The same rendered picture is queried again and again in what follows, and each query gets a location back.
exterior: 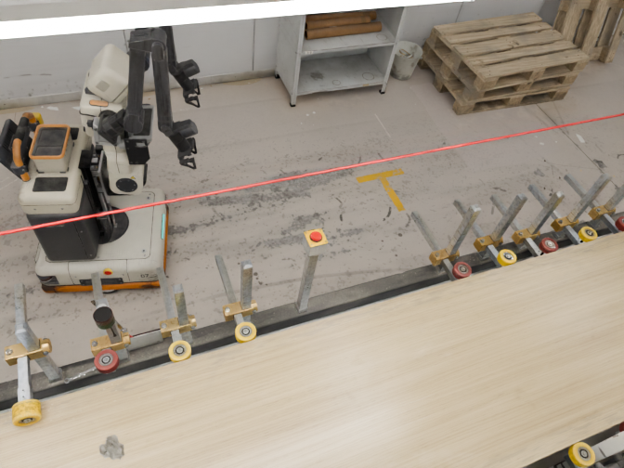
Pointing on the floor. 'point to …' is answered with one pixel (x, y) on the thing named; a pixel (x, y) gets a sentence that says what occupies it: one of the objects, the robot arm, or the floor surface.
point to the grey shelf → (337, 54)
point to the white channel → (602, 449)
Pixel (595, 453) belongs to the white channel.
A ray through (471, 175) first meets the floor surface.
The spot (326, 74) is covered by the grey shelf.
